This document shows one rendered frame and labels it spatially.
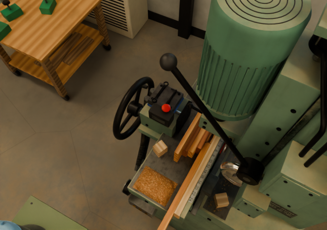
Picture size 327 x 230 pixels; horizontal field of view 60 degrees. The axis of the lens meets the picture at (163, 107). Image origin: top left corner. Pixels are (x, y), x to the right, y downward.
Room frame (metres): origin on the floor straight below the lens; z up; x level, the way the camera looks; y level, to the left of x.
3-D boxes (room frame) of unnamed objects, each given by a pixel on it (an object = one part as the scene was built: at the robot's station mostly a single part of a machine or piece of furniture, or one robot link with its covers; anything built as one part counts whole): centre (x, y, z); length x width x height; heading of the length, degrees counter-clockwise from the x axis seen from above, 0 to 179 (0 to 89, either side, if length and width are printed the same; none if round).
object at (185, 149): (0.43, -0.12, 0.93); 0.19 x 0.02 x 0.05; 150
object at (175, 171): (0.47, -0.08, 0.87); 0.61 x 0.30 x 0.06; 150
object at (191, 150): (0.42, -0.14, 0.92); 0.19 x 0.02 x 0.05; 150
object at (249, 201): (0.19, -0.25, 1.02); 0.09 x 0.07 x 0.12; 150
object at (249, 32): (0.42, -0.17, 1.35); 0.18 x 0.18 x 0.31
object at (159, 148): (0.37, 0.01, 0.92); 0.04 x 0.03 x 0.04; 128
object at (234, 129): (0.40, -0.19, 1.03); 0.14 x 0.07 x 0.09; 60
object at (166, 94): (0.51, 0.00, 0.99); 0.13 x 0.11 x 0.06; 150
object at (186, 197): (0.40, -0.19, 0.92); 0.60 x 0.02 x 0.05; 150
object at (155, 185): (0.24, 0.03, 0.91); 0.12 x 0.09 x 0.03; 60
